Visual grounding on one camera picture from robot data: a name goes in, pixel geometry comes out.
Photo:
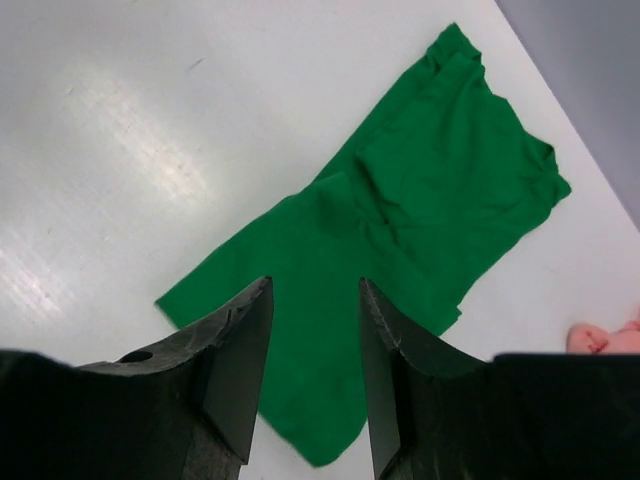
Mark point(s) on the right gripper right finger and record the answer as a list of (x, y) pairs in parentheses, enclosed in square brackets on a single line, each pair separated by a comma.
[(435, 412)]

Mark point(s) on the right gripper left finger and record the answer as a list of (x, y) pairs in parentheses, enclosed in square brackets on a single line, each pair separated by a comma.
[(184, 407)]

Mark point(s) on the green t-shirt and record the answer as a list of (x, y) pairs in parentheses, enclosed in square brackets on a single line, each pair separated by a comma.
[(439, 181)]

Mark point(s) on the salmon pink crumpled t-shirt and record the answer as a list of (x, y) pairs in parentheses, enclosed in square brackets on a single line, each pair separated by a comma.
[(584, 338)]

